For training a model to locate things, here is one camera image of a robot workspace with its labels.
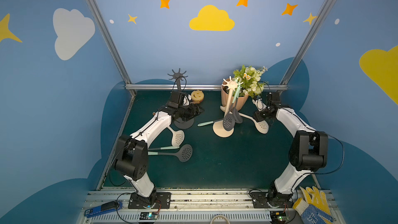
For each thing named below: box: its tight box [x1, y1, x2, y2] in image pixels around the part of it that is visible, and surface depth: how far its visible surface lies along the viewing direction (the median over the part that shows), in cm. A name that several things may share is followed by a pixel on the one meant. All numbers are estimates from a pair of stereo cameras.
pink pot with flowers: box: [221, 64, 269, 111], surface depth 92 cm
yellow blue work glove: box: [292, 186, 334, 224], surface depth 73 cm
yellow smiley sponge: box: [190, 89, 205, 103], surface depth 118 cm
